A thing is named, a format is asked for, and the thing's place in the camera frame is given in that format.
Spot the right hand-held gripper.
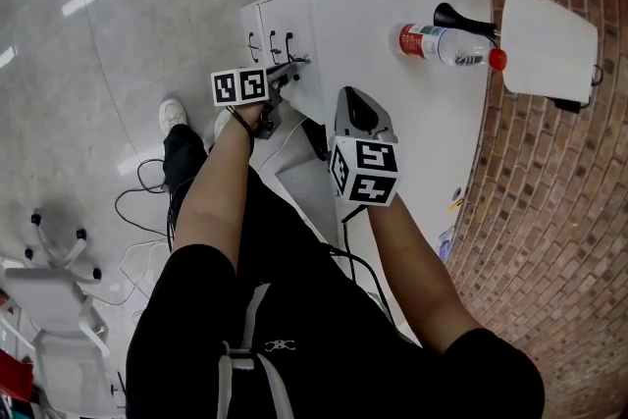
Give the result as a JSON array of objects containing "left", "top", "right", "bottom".
[{"left": 327, "top": 85, "right": 401, "bottom": 209}]

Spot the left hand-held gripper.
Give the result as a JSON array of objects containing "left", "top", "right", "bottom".
[{"left": 210, "top": 54, "right": 312, "bottom": 141}]

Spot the white cabinet door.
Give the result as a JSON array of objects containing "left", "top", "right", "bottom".
[
  {"left": 278, "top": 0, "right": 327, "bottom": 125},
  {"left": 239, "top": 0, "right": 269, "bottom": 71},
  {"left": 257, "top": 0, "right": 287, "bottom": 68}
]

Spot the person's left forearm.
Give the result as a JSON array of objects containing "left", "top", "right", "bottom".
[{"left": 171, "top": 104, "right": 267, "bottom": 277}]

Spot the person's right forearm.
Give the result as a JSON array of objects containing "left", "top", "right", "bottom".
[{"left": 366, "top": 192, "right": 486, "bottom": 355}]

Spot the person's white shoe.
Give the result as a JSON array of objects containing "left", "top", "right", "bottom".
[
  {"left": 213, "top": 108, "right": 235, "bottom": 139},
  {"left": 157, "top": 97, "right": 189, "bottom": 136}
]

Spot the blue round sticker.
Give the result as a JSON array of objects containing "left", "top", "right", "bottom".
[{"left": 436, "top": 226, "right": 459, "bottom": 262}]

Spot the clear bottle red cap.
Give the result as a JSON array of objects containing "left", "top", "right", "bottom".
[{"left": 388, "top": 21, "right": 508, "bottom": 73}]

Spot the person's black trouser leg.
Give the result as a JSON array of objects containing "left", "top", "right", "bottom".
[{"left": 161, "top": 123, "right": 211, "bottom": 225}]

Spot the person's black shirt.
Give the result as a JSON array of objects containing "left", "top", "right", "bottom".
[{"left": 124, "top": 165, "right": 547, "bottom": 419}]

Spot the white shade lamp black base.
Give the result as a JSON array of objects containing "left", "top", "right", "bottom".
[{"left": 432, "top": 0, "right": 605, "bottom": 115}]

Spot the white office chair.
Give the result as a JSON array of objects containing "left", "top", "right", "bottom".
[{"left": 0, "top": 207, "right": 113, "bottom": 414}]

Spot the red box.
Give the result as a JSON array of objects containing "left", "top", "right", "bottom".
[{"left": 0, "top": 346, "right": 36, "bottom": 419}]

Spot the black wrist strap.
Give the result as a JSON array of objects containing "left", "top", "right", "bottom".
[{"left": 226, "top": 106, "right": 256, "bottom": 158}]

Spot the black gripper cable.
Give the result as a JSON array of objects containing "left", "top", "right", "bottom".
[{"left": 328, "top": 204, "right": 396, "bottom": 328}]

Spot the black floor cable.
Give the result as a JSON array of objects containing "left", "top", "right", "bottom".
[{"left": 113, "top": 157, "right": 174, "bottom": 252}]

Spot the grey shoulder strap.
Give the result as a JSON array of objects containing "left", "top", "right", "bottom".
[{"left": 215, "top": 282, "right": 296, "bottom": 419}]

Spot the white floor cable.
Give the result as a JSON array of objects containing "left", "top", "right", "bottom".
[{"left": 116, "top": 236, "right": 172, "bottom": 306}]

